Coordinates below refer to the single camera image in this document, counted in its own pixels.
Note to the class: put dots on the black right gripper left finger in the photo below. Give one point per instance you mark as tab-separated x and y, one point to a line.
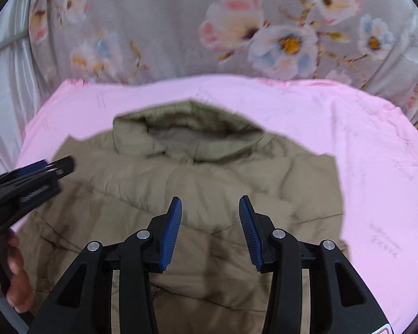
80	302

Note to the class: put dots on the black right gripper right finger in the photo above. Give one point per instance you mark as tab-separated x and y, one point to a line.
340	301

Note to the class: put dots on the olive quilted puffer jacket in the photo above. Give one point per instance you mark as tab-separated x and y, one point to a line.
209	158

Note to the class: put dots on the person's left hand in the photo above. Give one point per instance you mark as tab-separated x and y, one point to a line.
19	295

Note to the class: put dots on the white satin curtain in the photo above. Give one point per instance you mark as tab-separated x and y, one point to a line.
22	92

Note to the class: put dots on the pink quilt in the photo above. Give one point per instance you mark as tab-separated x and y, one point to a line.
374	146

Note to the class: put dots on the grey floral bed sheet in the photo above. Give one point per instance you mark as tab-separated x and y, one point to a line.
371	45

